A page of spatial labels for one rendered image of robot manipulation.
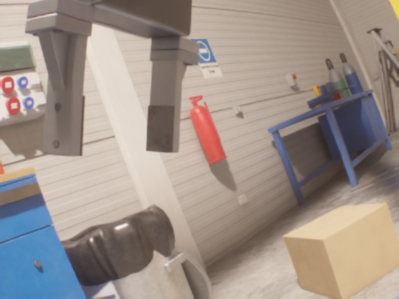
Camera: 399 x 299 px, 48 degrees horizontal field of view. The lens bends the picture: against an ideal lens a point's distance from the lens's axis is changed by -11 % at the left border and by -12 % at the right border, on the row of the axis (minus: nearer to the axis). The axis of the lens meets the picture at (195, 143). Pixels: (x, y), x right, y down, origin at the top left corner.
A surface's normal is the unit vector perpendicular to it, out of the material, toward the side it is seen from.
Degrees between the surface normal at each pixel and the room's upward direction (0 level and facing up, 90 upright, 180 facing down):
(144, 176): 90
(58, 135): 83
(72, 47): 83
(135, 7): 114
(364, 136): 90
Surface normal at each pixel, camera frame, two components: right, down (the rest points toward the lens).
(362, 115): -0.57, 0.18
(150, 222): 0.30, -0.30
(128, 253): 0.18, 0.06
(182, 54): 0.89, 0.05
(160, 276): 0.67, -0.25
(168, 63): -0.45, 0.00
